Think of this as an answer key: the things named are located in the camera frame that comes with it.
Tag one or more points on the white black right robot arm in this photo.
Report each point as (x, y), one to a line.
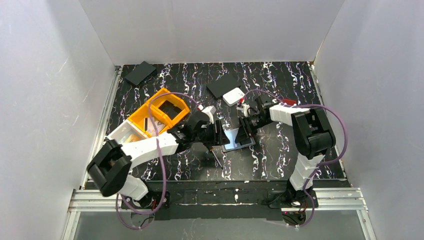
(313, 135)

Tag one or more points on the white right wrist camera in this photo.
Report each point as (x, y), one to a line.
(243, 108)

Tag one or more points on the black flat box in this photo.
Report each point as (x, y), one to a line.
(223, 85)

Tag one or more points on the aluminium front rail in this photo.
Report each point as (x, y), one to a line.
(325, 199)

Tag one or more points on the yellow black screwdriver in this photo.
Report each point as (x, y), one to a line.
(211, 150)

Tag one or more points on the white rectangular box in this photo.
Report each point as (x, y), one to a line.
(233, 97)

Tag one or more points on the aluminium left side rail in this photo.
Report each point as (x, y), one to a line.
(106, 112)

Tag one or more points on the aluminium rail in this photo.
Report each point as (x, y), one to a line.
(325, 199)
(106, 112)

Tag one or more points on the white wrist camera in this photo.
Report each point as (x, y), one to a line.
(243, 108)
(209, 111)

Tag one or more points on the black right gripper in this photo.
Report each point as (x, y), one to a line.
(243, 125)

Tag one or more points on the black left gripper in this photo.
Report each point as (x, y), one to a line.
(216, 133)

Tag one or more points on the black card in bin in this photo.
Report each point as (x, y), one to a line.
(170, 109)

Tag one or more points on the black flat pad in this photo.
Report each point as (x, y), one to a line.
(140, 73)

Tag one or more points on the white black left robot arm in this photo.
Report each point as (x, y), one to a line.
(110, 167)

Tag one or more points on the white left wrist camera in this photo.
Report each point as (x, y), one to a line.
(209, 111)

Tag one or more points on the red leather card holder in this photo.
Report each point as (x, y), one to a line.
(289, 102)

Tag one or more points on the white plastic bin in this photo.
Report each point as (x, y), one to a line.
(126, 132)

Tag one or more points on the yellow plastic bin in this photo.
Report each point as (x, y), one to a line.
(150, 109)

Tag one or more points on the grey card in bin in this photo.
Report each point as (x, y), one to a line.
(152, 128)

